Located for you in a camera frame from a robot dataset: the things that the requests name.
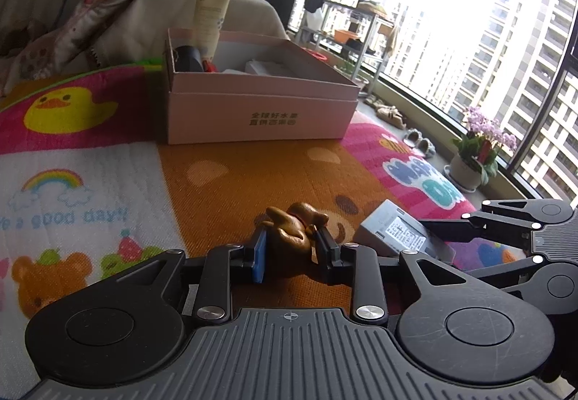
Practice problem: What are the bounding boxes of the brown animal figurine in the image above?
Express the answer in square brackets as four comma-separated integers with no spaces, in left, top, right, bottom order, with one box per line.
[266,201,329,255]

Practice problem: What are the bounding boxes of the white box insert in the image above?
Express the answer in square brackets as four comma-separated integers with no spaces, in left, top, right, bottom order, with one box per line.
[221,59,309,78]

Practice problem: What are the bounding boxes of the small grey box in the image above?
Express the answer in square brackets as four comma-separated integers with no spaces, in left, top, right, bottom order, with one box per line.
[352,200,457,271]

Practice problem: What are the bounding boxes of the grey slippers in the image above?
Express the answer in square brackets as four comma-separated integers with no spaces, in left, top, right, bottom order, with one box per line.
[403,130,437,158]

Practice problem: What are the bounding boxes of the black cylinder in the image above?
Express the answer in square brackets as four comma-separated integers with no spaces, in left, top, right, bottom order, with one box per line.
[174,45,204,74]

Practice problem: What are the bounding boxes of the colourful cartoon play mat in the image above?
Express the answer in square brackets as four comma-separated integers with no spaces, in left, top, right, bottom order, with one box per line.
[0,61,521,388]

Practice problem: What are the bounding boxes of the metal shelf rack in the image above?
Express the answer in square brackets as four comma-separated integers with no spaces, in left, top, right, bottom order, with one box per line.
[296,0,401,68]

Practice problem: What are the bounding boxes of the cream lotion tube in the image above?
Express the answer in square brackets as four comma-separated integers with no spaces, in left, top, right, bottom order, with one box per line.
[192,0,233,65]

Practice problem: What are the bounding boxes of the beige sofa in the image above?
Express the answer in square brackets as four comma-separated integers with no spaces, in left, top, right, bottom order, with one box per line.
[0,0,290,99]

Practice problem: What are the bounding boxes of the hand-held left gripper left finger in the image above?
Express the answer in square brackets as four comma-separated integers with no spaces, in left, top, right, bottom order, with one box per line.
[113,226,272,326]

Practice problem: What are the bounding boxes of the pink cardboard box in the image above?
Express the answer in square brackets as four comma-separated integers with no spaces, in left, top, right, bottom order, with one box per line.
[163,27,362,146]

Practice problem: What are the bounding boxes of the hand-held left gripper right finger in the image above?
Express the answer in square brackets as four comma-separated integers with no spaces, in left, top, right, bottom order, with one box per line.
[314,229,471,327]

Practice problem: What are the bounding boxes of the beige slippers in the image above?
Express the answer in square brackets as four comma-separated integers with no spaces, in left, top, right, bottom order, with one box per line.
[374,105,408,129]

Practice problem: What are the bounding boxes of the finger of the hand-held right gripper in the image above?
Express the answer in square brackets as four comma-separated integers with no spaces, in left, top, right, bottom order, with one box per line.
[467,255,550,299]
[417,199,543,248]

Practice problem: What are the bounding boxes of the potted pink orchid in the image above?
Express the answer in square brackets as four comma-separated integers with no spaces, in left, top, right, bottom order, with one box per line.
[444,106,518,194]

